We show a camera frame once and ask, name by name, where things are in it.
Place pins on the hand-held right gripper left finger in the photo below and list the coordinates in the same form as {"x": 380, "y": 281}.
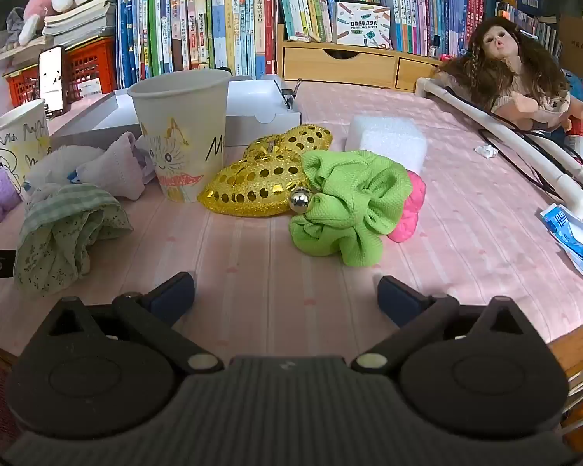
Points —
{"x": 172, "y": 297}

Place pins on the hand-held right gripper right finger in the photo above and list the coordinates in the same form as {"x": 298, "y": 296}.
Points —
{"x": 397, "y": 300}

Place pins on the light green floral scrunchie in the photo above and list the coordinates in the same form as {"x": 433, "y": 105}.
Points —
{"x": 63, "y": 242}

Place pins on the pink soft pad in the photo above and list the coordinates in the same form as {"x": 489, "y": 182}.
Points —
{"x": 408, "y": 218}

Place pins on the bright green scrunchie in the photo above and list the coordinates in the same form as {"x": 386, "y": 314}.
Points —
{"x": 350, "y": 204}

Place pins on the gold sequin bow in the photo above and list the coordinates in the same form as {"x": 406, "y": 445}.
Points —
{"x": 252, "y": 184}

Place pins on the pale pink cloth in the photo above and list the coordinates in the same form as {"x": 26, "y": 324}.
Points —
{"x": 116, "y": 165}

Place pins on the white foam block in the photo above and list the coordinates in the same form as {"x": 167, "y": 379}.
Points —
{"x": 388, "y": 141}

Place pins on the white cardboard box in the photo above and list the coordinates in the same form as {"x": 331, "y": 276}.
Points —
{"x": 252, "y": 102}

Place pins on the pink tablecloth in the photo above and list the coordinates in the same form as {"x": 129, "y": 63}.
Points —
{"x": 272, "y": 262}

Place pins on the small doodle print paper cup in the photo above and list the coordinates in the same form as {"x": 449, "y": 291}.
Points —
{"x": 14, "y": 141}

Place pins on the crumpled white paper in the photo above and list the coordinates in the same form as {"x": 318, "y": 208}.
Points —
{"x": 487, "y": 150}

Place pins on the blue white wrapper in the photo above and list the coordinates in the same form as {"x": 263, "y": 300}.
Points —
{"x": 563, "y": 233}

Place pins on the large cat print paper cup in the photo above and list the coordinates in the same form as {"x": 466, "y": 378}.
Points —
{"x": 184, "y": 107}

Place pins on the smartphone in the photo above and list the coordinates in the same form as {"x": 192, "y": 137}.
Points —
{"x": 52, "y": 82}

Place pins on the red plastic crate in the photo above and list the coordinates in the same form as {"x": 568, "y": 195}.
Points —
{"x": 87, "y": 68}

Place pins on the small metal clip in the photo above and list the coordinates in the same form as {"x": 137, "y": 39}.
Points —
{"x": 289, "y": 94}

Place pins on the red white bottle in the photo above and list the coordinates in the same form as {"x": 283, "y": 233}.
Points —
{"x": 580, "y": 143}

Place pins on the wooden drawer organizer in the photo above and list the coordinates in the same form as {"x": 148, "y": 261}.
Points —
{"x": 330, "y": 65}

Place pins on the grey plush toy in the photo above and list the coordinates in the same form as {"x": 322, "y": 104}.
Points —
{"x": 14, "y": 22}

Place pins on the stack of flat paperback books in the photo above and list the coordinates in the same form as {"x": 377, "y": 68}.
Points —
{"x": 77, "y": 19}

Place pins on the long-haired doll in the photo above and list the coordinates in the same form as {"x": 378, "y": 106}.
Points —
{"x": 500, "y": 43}

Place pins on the white pencil print box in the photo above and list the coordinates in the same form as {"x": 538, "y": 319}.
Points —
{"x": 359, "y": 24}

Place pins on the brown cardboard box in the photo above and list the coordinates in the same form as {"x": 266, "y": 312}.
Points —
{"x": 580, "y": 43}

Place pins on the white pipe frame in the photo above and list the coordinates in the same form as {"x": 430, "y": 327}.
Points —
{"x": 515, "y": 141}

